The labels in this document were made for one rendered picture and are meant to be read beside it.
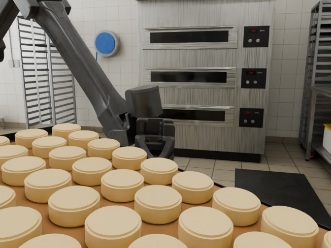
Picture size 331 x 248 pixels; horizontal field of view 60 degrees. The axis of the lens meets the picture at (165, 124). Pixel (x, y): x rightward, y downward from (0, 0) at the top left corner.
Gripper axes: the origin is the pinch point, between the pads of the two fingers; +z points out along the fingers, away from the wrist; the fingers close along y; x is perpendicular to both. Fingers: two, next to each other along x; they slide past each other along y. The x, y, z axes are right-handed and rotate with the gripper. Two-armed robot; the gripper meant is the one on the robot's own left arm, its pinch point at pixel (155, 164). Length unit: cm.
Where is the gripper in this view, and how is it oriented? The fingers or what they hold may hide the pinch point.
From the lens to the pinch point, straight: 43.8
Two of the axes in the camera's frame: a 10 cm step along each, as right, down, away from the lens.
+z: 0.8, 2.4, -9.7
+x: -10.0, -0.3, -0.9
